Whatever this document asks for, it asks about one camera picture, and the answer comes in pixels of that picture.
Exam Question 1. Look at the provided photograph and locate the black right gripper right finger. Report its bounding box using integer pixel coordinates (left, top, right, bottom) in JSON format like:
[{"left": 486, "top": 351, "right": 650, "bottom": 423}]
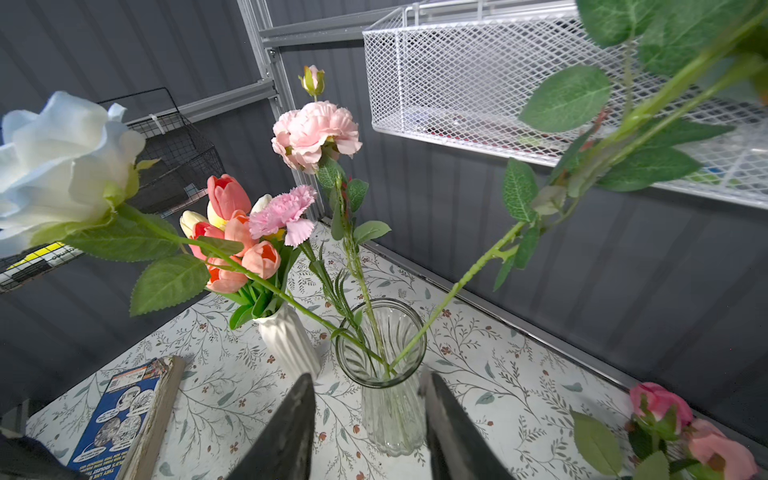
[{"left": 421, "top": 372, "right": 513, "bottom": 480}]

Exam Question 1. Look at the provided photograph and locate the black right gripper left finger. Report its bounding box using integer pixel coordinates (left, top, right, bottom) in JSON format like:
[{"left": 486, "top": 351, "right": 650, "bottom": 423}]
[{"left": 228, "top": 373, "right": 316, "bottom": 479}]

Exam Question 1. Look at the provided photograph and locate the hot pink rose stem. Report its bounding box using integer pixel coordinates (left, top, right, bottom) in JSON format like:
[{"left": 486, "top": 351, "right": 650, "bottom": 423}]
[{"left": 626, "top": 382, "right": 694, "bottom": 460}]

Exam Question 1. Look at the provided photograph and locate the pink carnation stem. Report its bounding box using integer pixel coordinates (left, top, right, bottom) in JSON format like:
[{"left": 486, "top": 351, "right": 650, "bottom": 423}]
[{"left": 242, "top": 185, "right": 361, "bottom": 332}]

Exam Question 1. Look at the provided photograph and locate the large pink rose stem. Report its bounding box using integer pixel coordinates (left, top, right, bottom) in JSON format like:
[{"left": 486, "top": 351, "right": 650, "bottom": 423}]
[{"left": 571, "top": 411, "right": 759, "bottom": 479}]

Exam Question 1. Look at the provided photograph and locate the white ribbed ceramic vase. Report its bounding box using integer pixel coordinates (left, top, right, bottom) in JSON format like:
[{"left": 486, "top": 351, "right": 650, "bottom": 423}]
[{"left": 255, "top": 303, "right": 321, "bottom": 381}]

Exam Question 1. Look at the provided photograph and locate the clear ribbed glass vase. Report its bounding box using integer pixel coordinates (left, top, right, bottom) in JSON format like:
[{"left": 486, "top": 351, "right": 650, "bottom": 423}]
[{"left": 334, "top": 298, "right": 426, "bottom": 457}]

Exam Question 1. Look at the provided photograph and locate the blue illustrated book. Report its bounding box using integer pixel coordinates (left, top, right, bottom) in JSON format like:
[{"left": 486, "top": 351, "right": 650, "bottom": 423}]
[{"left": 67, "top": 355, "right": 186, "bottom": 479}]

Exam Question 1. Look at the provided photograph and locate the tulip bouquet pink and yellow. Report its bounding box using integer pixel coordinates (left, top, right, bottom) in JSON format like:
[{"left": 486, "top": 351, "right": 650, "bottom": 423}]
[{"left": 180, "top": 174, "right": 299, "bottom": 331}]

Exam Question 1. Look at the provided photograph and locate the yellow marker in basket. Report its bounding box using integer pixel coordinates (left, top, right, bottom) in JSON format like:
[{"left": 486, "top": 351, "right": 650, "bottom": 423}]
[{"left": 5, "top": 242, "right": 70, "bottom": 270}]

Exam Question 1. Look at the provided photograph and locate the white rose stem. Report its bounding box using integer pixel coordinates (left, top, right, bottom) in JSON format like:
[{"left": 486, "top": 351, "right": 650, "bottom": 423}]
[{"left": 0, "top": 64, "right": 394, "bottom": 376}]

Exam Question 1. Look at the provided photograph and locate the light blue rose stem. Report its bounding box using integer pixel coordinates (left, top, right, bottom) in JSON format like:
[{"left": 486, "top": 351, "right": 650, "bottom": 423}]
[{"left": 389, "top": 0, "right": 768, "bottom": 370}]

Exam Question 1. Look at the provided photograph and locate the black wire wall basket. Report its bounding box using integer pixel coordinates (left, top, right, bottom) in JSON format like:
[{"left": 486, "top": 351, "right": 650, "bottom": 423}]
[{"left": 1, "top": 87, "right": 223, "bottom": 292}]

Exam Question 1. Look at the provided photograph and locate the white mesh wall basket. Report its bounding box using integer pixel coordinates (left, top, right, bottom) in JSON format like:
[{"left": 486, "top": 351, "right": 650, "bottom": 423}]
[{"left": 364, "top": 1, "right": 767, "bottom": 213}]

